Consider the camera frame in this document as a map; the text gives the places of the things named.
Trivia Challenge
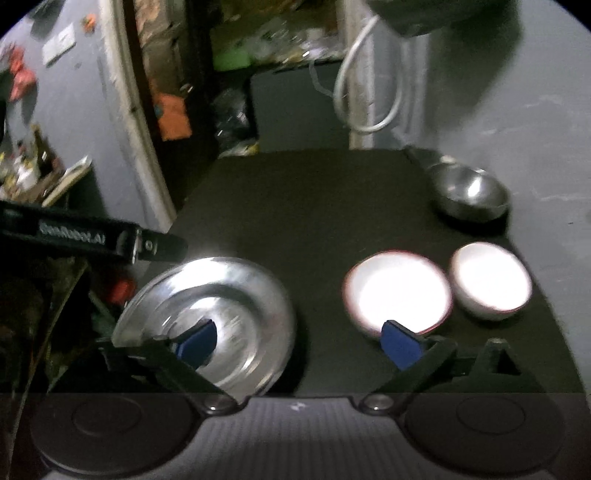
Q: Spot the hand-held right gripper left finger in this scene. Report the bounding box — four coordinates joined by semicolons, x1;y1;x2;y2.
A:
97;319;236;414

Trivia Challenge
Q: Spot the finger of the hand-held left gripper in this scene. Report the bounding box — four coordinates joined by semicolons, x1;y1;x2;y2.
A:
136;228;188;262

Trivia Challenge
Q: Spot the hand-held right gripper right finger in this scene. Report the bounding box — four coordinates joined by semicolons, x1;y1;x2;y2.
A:
360;320;546;411

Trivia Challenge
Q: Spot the large white red-rimmed bowl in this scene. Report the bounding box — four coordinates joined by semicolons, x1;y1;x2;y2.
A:
343;250;454;339

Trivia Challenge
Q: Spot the stainless steel plate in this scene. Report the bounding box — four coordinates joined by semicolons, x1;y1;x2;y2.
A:
112;256;297;398

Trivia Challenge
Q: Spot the small white bowl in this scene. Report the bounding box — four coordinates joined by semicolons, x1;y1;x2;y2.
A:
449;242;533;322

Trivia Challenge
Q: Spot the stainless steel bowl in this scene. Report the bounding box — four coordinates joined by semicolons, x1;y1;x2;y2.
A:
426;163;510;221

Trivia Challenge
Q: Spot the small red object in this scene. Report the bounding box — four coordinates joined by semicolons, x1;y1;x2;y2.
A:
110;278;136;304

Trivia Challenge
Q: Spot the orange cloth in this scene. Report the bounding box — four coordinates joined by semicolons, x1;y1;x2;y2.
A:
156;91;193;141

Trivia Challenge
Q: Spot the black cabinet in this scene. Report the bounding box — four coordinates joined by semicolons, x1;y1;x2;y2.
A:
249;62;352;154

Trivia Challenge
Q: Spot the green object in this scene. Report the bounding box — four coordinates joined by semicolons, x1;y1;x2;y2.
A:
211;47;253;71

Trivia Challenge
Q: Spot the white door frame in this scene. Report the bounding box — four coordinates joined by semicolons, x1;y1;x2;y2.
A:
98;0;177;223

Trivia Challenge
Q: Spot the red wall decoration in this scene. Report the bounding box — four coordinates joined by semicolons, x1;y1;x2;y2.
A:
8;47;38;101

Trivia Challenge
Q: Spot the white wall switch plate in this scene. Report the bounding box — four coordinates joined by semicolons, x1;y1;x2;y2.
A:
42;27;77;64

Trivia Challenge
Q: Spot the white cable loop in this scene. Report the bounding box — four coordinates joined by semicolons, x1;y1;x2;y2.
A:
332;17;403;136

